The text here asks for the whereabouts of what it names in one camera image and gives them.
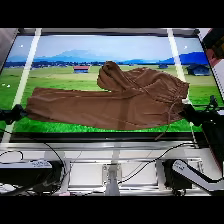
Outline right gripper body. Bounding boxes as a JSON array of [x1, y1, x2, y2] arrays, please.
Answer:
[[179, 103, 205, 128]]

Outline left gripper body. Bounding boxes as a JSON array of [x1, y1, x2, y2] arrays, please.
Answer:
[[9, 103, 28, 124]]

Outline brown pants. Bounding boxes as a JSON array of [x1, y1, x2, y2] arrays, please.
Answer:
[[24, 60, 191, 141]]

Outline black garment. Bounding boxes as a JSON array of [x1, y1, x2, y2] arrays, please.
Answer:
[[202, 120, 224, 165]]

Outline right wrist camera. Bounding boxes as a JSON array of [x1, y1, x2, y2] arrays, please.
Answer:
[[207, 94, 220, 113]]

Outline black cable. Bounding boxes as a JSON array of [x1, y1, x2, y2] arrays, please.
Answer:
[[0, 128, 66, 166], [118, 143, 193, 184]]

